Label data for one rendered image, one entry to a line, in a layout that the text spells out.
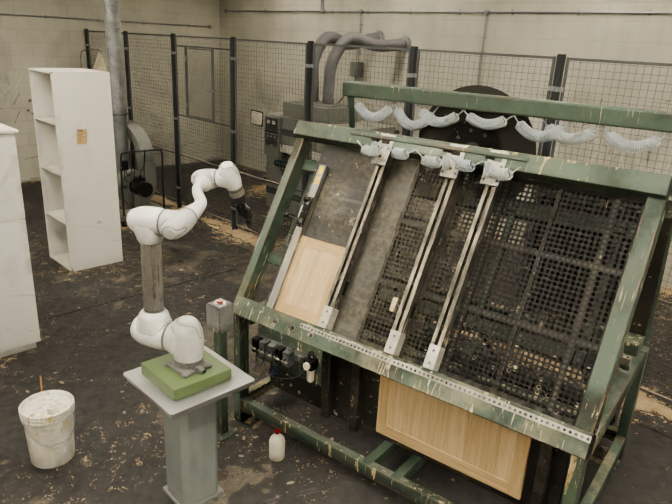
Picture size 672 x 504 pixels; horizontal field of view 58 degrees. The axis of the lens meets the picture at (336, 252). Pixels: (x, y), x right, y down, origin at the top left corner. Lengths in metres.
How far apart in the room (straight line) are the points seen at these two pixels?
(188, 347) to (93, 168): 3.95
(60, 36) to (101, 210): 4.93
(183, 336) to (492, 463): 1.75
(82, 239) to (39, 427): 3.34
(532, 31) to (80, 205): 5.60
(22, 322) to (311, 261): 2.59
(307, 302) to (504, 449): 1.35
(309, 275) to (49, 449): 1.82
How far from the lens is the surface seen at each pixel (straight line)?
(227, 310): 3.72
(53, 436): 4.01
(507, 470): 3.47
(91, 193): 6.89
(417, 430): 3.63
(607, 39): 7.75
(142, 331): 3.28
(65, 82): 6.66
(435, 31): 8.95
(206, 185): 3.44
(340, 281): 3.47
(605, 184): 3.13
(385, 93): 4.17
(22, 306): 5.32
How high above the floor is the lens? 2.46
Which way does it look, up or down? 19 degrees down
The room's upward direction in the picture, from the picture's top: 3 degrees clockwise
